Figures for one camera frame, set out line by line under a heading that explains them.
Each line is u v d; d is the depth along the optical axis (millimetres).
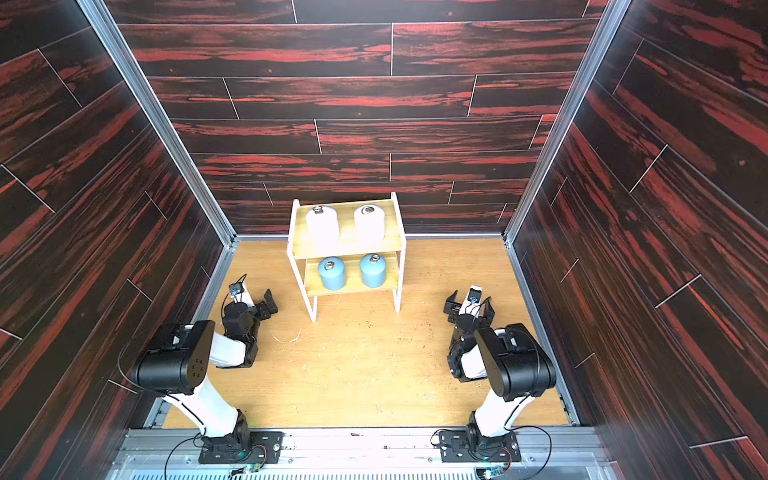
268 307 884
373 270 822
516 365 469
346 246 730
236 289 804
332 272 817
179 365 479
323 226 704
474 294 770
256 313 842
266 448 707
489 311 842
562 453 737
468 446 731
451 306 846
